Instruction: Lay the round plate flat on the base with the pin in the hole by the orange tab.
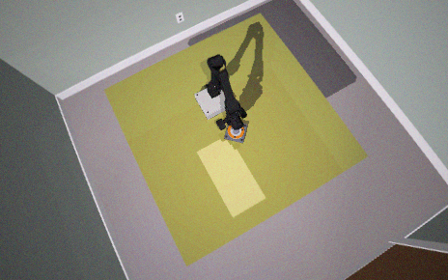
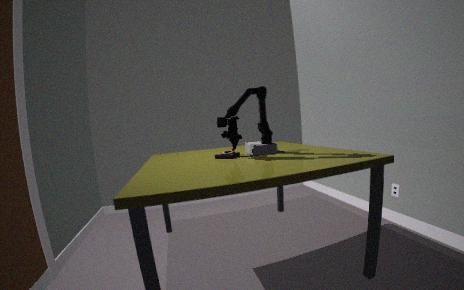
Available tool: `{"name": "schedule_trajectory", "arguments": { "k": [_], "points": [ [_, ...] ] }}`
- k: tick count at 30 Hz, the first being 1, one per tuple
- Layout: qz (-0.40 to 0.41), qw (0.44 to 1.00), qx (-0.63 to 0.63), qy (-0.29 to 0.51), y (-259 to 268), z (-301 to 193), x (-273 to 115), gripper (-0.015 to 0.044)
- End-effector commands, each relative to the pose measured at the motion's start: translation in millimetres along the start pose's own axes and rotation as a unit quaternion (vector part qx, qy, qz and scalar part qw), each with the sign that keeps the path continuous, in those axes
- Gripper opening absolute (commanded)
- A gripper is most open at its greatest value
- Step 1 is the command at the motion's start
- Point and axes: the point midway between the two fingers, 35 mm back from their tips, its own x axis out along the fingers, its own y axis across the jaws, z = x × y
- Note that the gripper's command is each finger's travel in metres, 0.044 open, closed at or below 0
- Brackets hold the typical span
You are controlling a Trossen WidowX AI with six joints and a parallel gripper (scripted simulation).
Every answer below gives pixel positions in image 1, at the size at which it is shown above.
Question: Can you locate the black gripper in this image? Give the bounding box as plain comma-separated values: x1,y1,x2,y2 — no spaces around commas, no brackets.
216,107,247,130

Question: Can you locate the orange round plate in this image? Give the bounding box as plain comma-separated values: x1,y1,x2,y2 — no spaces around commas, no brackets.
228,126,244,139

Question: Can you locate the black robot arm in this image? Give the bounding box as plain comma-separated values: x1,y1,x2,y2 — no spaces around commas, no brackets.
206,54,244,130

